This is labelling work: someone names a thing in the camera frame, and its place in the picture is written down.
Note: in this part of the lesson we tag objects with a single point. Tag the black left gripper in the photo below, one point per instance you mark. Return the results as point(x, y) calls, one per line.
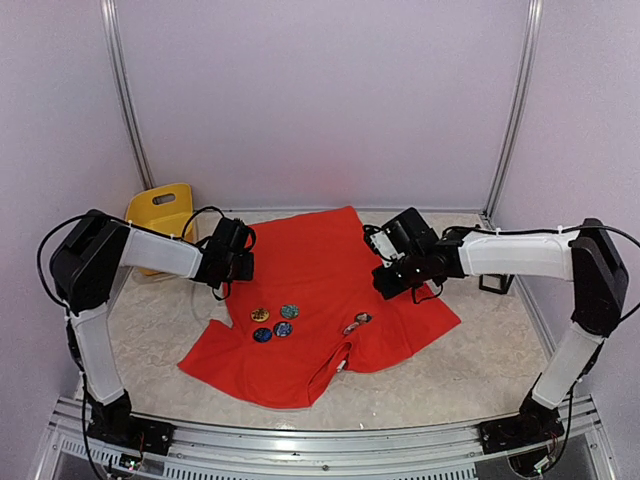
point(247, 274)

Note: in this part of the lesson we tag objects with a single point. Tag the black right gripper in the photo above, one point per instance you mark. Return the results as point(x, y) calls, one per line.
point(385, 286)

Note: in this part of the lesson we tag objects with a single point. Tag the silver round brooch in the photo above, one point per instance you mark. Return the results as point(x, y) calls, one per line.
point(351, 328)
point(363, 318)

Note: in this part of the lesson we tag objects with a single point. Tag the red t-shirt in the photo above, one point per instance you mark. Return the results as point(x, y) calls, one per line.
point(319, 262)

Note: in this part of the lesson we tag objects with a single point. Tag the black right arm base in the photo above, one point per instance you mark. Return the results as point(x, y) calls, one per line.
point(519, 431)

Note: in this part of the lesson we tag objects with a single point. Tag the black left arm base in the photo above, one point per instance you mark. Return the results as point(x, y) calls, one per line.
point(136, 433)

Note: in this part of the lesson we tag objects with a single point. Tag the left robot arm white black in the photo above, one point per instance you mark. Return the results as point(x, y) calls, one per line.
point(84, 267)

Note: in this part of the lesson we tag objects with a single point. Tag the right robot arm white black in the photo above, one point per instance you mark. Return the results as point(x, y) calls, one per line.
point(584, 256)

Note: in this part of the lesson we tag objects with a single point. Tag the orange round brooch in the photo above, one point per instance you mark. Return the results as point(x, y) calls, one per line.
point(260, 315)

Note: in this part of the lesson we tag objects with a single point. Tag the teal round brooch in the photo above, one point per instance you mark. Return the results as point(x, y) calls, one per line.
point(289, 311)

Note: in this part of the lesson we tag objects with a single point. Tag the dark blue round brooch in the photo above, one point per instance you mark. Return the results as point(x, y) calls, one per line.
point(283, 329)

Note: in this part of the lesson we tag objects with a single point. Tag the yellow plastic basket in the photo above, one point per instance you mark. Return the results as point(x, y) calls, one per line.
point(160, 210)

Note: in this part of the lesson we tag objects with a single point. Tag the black display case near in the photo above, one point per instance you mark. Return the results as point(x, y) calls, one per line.
point(499, 284)

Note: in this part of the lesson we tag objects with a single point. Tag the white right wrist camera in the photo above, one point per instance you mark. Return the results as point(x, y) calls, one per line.
point(380, 244)

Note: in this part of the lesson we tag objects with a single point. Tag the aluminium front rail frame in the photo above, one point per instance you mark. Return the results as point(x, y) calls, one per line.
point(201, 451)

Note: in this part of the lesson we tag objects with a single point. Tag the aluminium corner post left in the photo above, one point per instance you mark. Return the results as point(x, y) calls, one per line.
point(110, 21)

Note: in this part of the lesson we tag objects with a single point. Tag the aluminium corner post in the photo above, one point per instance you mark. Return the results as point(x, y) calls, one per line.
point(518, 105)
point(110, 21)

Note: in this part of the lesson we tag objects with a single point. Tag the aluminium corner post right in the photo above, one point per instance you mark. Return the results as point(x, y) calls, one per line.
point(518, 105)

